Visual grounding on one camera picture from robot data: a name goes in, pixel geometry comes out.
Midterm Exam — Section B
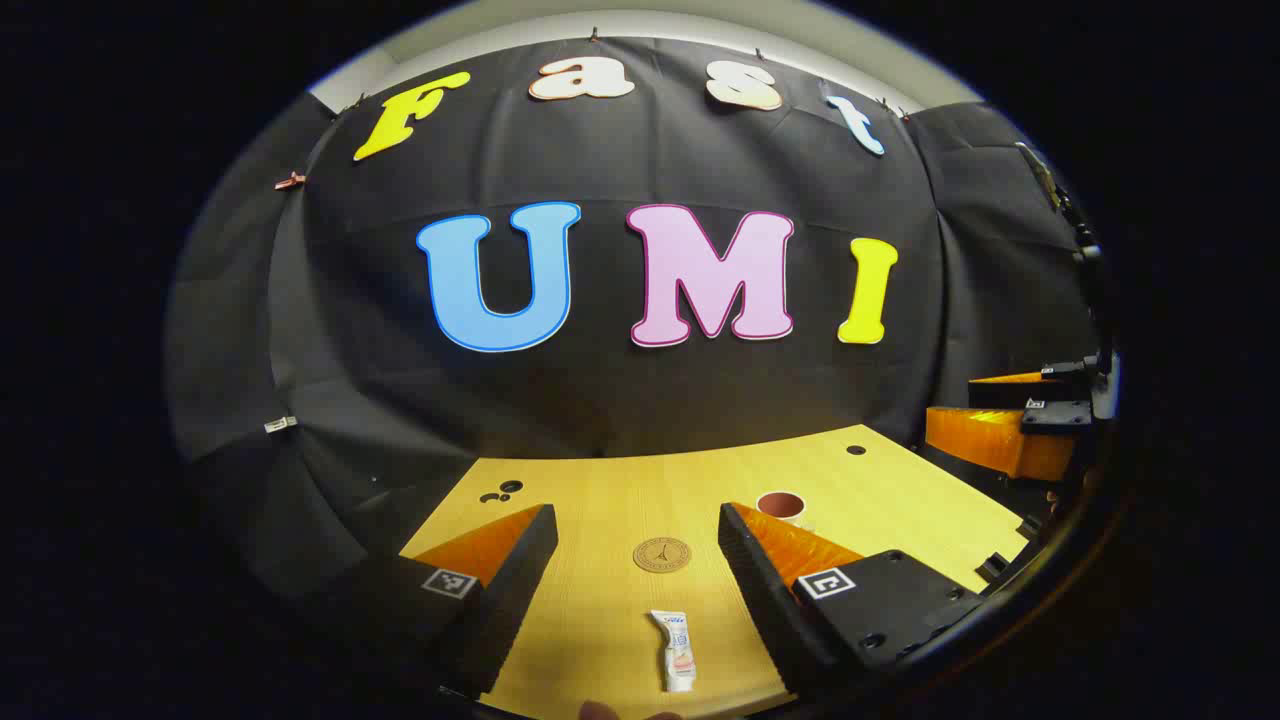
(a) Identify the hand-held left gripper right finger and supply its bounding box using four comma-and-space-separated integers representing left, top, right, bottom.
718, 502, 987, 700

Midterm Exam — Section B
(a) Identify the beige cup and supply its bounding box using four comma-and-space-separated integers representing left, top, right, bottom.
756, 490, 813, 531

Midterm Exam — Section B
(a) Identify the white toothpaste tube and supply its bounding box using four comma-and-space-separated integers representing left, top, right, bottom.
650, 609, 698, 694

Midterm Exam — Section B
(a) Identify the black backdrop cloth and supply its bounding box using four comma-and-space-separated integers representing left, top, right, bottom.
165, 35, 1106, 621

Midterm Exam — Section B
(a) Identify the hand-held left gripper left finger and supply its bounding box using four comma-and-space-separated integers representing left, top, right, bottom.
333, 503, 560, 699

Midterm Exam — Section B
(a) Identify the round cork coaster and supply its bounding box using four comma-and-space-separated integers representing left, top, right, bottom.
633, 537, 693, 573

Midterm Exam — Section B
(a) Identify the wooden desktop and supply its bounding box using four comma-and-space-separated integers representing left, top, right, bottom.
398, 424, 1031, 720

